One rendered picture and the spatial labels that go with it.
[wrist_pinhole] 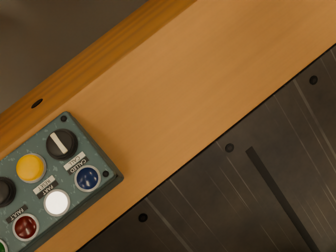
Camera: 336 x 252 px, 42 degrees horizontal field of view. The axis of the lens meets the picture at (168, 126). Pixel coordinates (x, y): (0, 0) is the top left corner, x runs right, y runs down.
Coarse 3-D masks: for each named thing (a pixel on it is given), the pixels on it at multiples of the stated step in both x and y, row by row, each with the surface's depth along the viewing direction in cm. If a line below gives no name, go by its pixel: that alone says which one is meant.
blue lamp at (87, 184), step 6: (84, 168) 40; (90, 168) 40; (78, 174) 40; (84, 174) 40; (90, 174) 40; (96, 174) 40; (78, 180) 40; (84, 180) 40; (90, 180) 40; (96, 180) 40; (84, 186) 40; (90, 186) 40
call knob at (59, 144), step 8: (48, 136) 40; (56, 136) 40; (64, 136) 40; (72, 136) 40; (48, 144) 40; (56, 144) 40; (64, 144) 40; (72, 144) 40; (56, 152) 40; (64, 152) 39
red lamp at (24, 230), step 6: (24, 216) 40; (18, 222) 39; (24, 222) 39; (30, 222) 39; (18, 228) 39; (24, 228) 39; (30, 228) 39; (18, 234) 39; (24, 234) 39; (30, 234) 39
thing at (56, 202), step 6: (54, 192) 40; (60, 192) 40; (48, 198) 40; (54, 198) 40; (60, 198) 40; (66, 198) 40; (48, 204) 40; (54, 204) 39; (60, 204) 39; (66, 204) 40; (48, 210) 40; (54, 210) 39; (60, 210) 39
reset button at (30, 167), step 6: (24, 156) 40; (30, 156) 40; (36, 156) 40; (18, 162) 40; (24, 162) 40; (30, 162) 39; (36, 162) 40; (42, 162) 40; (18, 168) 40; (24, 168) 39; (30, 168) 39; (36, 168) 39; (42, 168) 40; (18, 174) 40; (24, 174) 39; (30, 174) 39; (36, 174) 39; (30, 180) 40
